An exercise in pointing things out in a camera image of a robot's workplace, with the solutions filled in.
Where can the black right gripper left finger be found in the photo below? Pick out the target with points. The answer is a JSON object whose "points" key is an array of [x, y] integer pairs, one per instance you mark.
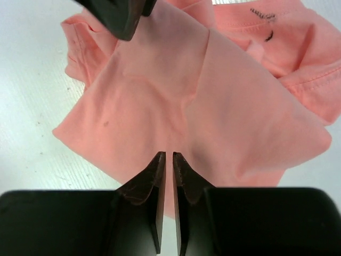
{"points": [[125, 221]]}

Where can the pink t shirt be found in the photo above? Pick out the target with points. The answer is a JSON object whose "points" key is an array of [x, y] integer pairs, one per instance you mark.
{"points": [[243, 91]]}

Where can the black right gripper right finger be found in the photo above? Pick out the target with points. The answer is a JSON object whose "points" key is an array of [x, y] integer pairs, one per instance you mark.
{"points": [[251, 221]]}

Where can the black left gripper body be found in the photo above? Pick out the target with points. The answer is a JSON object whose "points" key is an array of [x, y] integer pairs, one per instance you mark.
{"points": [[120, 17]]}

